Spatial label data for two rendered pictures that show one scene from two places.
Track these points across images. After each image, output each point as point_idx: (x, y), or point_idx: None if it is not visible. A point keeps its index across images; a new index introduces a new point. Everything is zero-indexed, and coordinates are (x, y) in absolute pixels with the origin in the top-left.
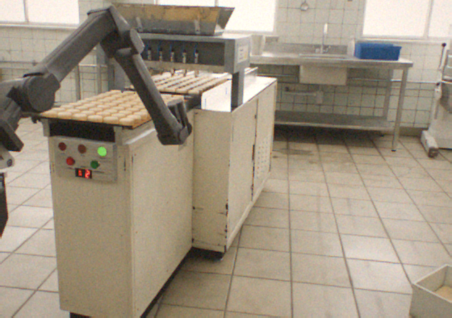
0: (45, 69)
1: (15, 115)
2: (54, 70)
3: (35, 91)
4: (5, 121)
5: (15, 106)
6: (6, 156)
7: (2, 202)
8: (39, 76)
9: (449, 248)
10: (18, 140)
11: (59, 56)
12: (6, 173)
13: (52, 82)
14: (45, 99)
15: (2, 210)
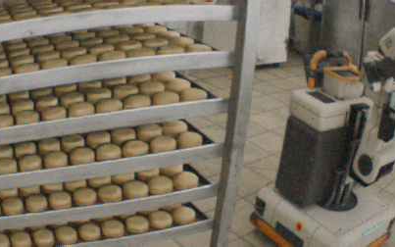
0: None
1: (377, 68)
2: None
3: (385, 62)
4: (365, 63)
5: (379, 65)
6: (370, 83)
7: (392, 125)
8: (389, 57)
9: None
10: (369, 76)
11: None
12: None
13: (394, 64)
14: (387, 69)
15: (391, 129)
